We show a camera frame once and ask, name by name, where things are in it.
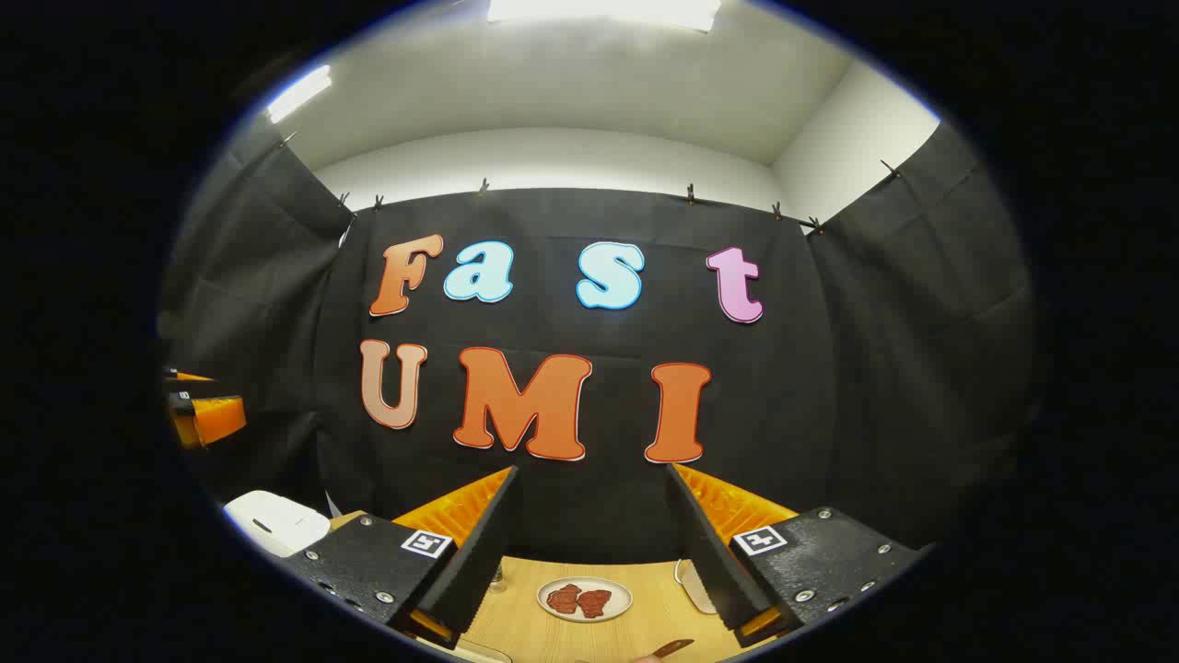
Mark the ceiling light panel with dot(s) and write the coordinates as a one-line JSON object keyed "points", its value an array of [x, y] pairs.
{"points": [[299, 94], [603, 11]]}

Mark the brown wooden spoon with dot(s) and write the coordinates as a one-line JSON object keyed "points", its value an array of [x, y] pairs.
{"points": [[672, 647]]}

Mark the black backdrop cloth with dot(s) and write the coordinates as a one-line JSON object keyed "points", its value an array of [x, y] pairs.
{"points": [[571, 506]]}

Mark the white toaster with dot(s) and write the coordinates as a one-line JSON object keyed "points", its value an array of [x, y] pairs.
{"points": [[695, 589]]}

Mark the white rice cooker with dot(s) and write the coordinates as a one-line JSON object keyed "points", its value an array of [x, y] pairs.
{"points": [[272, 520]]}

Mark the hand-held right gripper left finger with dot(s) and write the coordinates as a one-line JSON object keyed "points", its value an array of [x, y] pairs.
{"points": [[479, 552]]}

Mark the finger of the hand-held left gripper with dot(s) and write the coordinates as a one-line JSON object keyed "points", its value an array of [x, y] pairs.
{"points": [[216, 419], [189, 378]]}

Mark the white round plate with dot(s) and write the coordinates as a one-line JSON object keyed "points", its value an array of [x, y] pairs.
{"points": [[585, 617]]}

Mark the red meat slice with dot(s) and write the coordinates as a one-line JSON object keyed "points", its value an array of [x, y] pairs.
{"points": [[563, 599], [595, 603]]}

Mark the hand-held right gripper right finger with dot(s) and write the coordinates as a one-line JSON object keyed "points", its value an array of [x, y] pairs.
{"points": [[709, 562]]}

